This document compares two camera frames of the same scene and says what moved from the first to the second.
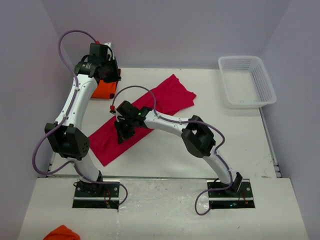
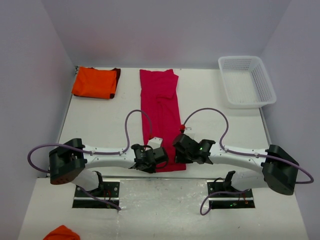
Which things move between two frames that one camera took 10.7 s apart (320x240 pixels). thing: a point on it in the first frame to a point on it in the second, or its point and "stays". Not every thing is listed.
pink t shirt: (170, 97) to (159, 116)
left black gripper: (115, 77) to (150, 169)
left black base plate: (96, 196) stays
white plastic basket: (247, 83) stays
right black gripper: (122, 134) to (180, 159)
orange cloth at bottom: (62, 233) stays
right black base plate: (239, 195) stays
